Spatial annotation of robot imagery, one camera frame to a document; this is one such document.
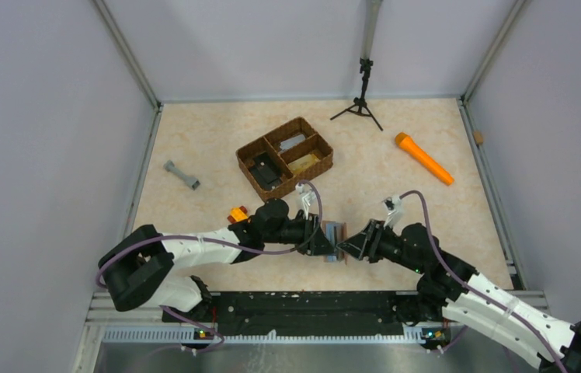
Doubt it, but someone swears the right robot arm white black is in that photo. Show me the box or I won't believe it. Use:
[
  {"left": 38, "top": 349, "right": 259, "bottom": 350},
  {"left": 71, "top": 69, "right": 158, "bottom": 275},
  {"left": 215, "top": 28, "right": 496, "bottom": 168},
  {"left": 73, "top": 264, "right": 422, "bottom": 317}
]
[{"left": 338, "top": 220, "right": 581, "bottom": 372}]

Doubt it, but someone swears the brown wicker divided basket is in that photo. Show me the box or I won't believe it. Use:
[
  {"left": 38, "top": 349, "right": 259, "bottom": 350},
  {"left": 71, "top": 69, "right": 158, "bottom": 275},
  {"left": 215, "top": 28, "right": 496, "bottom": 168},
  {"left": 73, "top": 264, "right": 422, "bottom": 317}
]
[{"left": 235, "top": 117, "right": 334, "bottom": 201}]

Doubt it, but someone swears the small tan block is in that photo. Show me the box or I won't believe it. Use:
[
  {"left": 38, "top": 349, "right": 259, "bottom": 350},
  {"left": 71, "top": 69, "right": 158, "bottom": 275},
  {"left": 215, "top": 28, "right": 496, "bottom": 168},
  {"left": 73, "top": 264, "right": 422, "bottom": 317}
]
[{"left": 472, "top": 130, "right": 484, "bottom": 146}]

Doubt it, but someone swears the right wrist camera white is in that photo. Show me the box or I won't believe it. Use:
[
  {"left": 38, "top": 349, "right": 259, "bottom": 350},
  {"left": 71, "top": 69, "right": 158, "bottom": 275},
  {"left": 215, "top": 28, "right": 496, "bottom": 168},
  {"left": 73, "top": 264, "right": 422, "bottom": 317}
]
[{"left": 383, "top": 195, "right": 404, "bottom": 228}]

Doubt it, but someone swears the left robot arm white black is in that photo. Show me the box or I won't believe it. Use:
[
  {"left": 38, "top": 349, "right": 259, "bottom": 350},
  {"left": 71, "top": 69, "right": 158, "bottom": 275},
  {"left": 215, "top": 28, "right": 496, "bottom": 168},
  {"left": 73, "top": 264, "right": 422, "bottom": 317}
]
[{"left": 96, "top": 198, "right": 336, "bottom": 315}]

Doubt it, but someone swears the yellow red toy car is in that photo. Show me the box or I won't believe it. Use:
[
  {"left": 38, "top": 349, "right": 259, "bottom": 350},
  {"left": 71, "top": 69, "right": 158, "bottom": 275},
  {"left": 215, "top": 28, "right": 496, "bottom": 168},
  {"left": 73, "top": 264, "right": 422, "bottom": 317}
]
[{"left": 228, "top": 206, "right": 249, "bottom": 224}]

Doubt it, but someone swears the black mini tripod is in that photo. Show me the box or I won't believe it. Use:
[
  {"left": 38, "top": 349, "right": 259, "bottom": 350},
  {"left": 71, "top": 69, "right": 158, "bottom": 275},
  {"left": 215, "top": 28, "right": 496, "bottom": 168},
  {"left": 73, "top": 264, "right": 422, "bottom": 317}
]
[{"left": 329, "top": 58, "right": 384, "bottom": 131}]

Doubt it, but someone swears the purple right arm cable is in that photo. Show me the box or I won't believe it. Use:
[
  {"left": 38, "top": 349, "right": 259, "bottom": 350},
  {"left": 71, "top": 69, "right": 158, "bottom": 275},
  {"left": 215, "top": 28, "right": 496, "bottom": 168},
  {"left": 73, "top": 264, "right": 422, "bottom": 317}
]
[{"left": 397, "top": 190, "right": 569, "bottom": 373}]

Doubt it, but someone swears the gold card in basket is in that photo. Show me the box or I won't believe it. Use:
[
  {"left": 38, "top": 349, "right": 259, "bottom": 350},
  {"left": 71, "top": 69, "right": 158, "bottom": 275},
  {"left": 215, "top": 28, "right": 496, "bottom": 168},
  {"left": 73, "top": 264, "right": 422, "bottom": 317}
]
[{"left": 288, "top": 153, "right": 320, "bottom": 175}]

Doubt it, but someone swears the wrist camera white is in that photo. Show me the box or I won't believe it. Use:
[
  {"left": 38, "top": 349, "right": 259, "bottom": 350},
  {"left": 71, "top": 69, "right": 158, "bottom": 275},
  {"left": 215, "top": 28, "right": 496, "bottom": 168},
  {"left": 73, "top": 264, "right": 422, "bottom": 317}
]
[
  {"left": 383, "top": 195, "right": 404, "bottom": 228},
  {"left": 295, "top": 183, "right": 317, "bottom": 218}
]

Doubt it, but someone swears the brown leather card holder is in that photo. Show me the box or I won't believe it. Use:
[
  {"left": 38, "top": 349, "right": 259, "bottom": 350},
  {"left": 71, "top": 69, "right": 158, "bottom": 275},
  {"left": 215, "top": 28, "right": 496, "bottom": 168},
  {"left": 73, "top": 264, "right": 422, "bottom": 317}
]
[{"left": 322, "top": 221, "right": 347, "bottom": 265}]

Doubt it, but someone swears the black object in basket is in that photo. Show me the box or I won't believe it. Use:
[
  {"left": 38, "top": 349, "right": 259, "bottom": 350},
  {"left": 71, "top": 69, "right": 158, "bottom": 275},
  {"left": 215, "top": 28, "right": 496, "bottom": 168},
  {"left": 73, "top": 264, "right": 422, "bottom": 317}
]
[{"left": 248, "top": 155, "right": 283, "bottom": 191}]

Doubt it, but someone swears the silver card in basket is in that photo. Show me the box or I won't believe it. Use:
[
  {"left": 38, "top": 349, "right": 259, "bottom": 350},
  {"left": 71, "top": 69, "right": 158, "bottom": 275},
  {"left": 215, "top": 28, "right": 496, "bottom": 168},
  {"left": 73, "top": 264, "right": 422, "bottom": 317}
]
[{"left": 279, "top": 133, "right": 306, "bottom": 152}]

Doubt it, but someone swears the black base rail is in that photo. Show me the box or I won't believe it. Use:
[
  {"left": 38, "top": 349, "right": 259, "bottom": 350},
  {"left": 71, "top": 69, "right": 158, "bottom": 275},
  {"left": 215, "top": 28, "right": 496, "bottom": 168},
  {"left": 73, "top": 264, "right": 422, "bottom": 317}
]
[{"left": 184, "top": 291, "right": 449, "bottom": 336}]

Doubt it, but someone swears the orange flashlight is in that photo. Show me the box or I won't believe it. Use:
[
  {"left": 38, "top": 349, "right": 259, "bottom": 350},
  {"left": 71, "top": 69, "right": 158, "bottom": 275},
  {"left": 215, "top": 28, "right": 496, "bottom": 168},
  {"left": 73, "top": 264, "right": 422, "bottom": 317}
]
[{"left": 394, "top": 132, "right": 454, "bottom": 186}]

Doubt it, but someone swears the grey plastic connector piece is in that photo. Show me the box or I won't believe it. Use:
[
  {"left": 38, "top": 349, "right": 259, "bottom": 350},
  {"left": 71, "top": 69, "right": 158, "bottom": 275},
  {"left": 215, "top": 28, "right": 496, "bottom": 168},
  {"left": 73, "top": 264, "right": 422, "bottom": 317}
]
[{"left": 163, "top": 160, "right": 200, "bottom": 190}]

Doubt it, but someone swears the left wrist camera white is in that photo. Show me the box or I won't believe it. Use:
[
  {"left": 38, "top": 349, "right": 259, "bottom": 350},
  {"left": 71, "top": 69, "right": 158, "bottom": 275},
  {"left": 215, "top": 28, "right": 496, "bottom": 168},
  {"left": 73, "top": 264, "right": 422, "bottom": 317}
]
[{"left": 295, "top": 183, "right": 317, "bottom": 218}]

